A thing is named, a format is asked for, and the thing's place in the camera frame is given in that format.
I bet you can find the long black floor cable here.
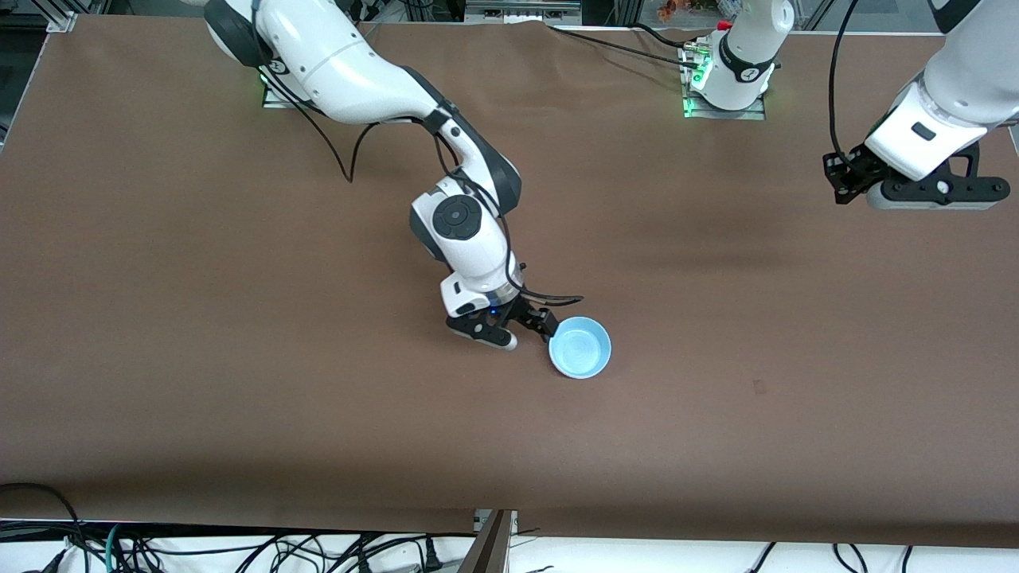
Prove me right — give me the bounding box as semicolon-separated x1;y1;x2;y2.
119;528;478;559

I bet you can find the metal table leg profile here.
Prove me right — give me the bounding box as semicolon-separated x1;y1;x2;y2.
460;509;515;573

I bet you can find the long black tabletop cable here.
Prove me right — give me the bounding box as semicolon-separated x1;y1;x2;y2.
548;25;703;69

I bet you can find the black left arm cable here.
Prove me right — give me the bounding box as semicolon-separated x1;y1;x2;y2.
827;0;861;160

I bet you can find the brown table cover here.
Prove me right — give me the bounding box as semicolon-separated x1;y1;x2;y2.
0;14;1019;550

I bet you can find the black arched floor cable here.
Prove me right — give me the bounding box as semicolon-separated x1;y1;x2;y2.
0;481;87;573

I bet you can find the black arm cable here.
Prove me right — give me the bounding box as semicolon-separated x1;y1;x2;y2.
271;72;586;308
827;0;861;160

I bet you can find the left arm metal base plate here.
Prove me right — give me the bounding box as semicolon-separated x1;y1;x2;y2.
681;40;767;121

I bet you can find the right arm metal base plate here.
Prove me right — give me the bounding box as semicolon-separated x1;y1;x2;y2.
261;76;319;109

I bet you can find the orange background object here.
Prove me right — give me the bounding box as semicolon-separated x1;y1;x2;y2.
657;0;719;21

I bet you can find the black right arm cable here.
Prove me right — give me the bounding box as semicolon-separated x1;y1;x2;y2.
271;72;586;308

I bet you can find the teal cable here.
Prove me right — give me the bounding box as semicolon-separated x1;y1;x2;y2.
103;521;129;573

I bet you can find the blue bowl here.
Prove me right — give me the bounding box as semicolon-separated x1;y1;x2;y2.
549;316;612;380

